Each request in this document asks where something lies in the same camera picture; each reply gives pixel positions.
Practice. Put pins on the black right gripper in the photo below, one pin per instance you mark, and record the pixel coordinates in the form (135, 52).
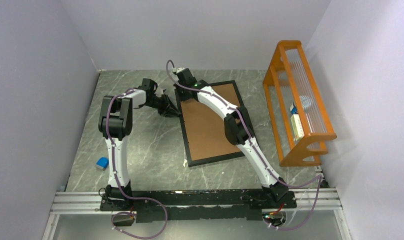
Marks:
(181, 97)

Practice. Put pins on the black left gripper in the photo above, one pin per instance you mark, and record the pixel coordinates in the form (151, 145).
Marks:
(170, 110)

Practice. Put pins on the white box in shelf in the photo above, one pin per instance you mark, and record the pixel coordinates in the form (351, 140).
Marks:
(296, 123)

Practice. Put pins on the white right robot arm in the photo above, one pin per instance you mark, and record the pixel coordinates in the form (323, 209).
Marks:
(237, 129)

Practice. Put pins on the brown backing board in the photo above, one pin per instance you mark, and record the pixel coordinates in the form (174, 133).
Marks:
(205, 132)

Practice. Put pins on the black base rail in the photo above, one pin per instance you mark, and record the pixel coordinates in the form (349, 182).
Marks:
(159, 205)

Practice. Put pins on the aluminium table rail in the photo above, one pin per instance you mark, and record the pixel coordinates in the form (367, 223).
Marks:
(319, 215)

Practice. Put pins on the black picture frame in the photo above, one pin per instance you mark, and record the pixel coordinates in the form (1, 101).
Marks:
(185, 149)

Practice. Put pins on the blue small object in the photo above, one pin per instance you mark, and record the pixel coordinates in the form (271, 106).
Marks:
(102, 163)

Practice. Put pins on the orange wooden shelf rack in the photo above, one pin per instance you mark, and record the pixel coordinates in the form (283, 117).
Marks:
(289, 80)

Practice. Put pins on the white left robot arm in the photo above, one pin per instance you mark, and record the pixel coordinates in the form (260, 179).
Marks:
(115, 124)

